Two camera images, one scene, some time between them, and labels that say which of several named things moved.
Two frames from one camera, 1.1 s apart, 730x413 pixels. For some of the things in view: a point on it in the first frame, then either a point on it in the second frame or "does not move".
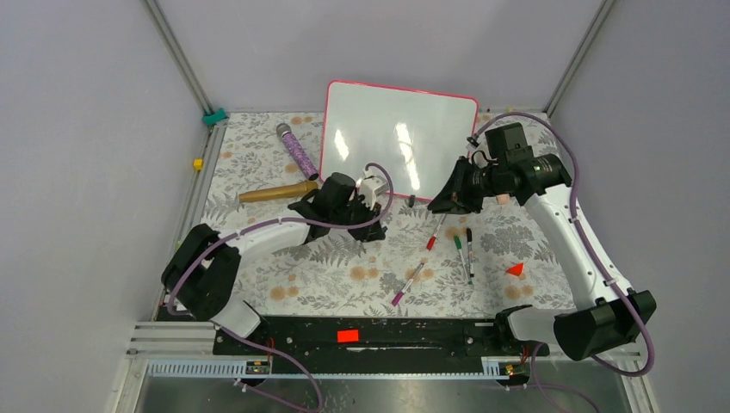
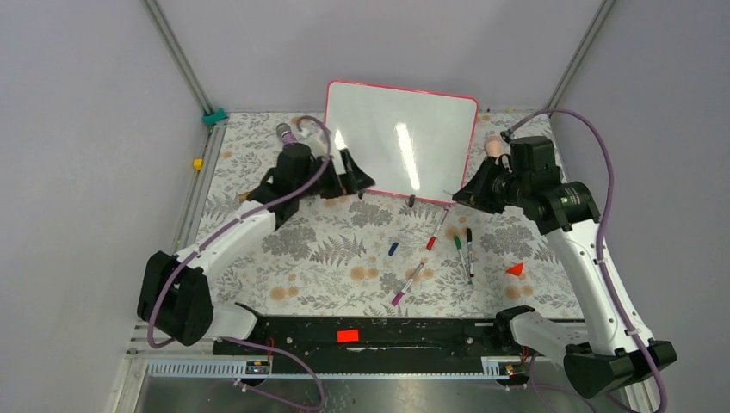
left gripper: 369,232 to 353,180
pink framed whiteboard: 417,137 does not move
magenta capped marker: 399,297 does not move
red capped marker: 433,237 does not move
